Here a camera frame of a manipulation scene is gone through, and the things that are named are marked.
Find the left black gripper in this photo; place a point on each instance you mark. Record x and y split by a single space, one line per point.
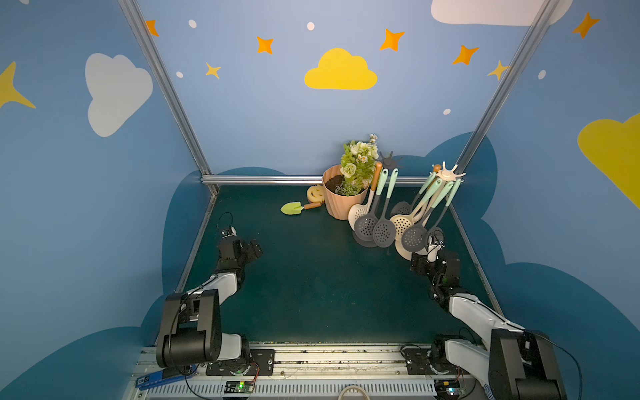
252 249

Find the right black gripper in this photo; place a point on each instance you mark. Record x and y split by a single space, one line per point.
420 265

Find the grey skimmer mint handle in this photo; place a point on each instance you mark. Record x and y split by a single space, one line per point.
433 232
405 207
365 224
413 239

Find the cream skimmer mint handle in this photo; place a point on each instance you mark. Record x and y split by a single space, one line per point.
402 222

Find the all grey slotted skimmer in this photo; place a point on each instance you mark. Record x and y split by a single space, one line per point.
384 231

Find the cream skimmer wooden handle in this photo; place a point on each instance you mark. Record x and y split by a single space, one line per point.
359 210

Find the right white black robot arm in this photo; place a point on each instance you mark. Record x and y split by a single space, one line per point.
510 362

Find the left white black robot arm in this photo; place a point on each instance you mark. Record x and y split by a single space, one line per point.
191 329

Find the cream utensil rack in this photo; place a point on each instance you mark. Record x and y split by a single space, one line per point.
447 175

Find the dark grey utensil rack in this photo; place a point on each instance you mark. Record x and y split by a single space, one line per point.
387 162

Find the green small spatula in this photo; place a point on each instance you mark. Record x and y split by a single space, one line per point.
296 208

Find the yellow smiley sponge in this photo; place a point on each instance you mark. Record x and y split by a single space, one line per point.
315 194

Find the pink ribbed flower pot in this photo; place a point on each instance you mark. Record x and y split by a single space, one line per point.
338 206

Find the green white artificial flowers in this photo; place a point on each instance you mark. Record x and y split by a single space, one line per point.
358 165

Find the blue handheld device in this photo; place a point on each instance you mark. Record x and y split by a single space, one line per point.
164 377

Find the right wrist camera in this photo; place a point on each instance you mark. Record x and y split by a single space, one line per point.
434 249

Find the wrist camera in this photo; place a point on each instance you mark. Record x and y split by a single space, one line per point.
434 249
228 232

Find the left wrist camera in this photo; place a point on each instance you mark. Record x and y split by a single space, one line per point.
228 232

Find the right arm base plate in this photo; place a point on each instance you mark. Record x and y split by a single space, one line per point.
418 362

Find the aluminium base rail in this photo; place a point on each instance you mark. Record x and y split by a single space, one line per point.
315 371

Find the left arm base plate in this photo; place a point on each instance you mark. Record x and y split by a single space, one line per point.
256 361

